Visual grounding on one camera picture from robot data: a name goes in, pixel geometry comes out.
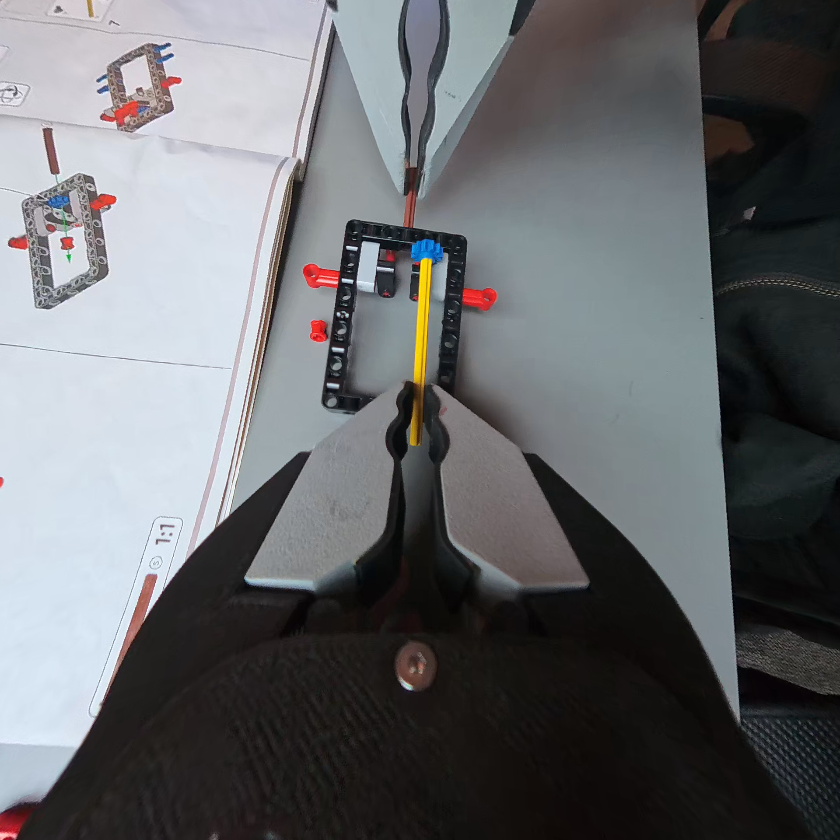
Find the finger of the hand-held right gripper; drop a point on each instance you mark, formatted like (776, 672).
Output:
(472, 59)
(371, 72)

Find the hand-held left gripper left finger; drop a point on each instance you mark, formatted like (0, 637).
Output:
(315, 518)

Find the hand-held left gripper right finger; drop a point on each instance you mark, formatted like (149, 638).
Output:
(505, 518)

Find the brown lego axle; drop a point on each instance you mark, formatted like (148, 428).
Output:
(411, 203)

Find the blue lego gear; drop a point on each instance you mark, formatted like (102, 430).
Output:
(424, 250)

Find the black lego frame assembly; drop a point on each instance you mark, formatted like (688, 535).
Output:
(341, 328)

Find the yellow lego axle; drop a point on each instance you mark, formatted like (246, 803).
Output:
(423, 328)

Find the small red lego bush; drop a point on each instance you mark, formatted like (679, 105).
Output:
(317, 330)

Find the lego instruction booklet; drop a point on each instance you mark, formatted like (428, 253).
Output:
(131, 426)

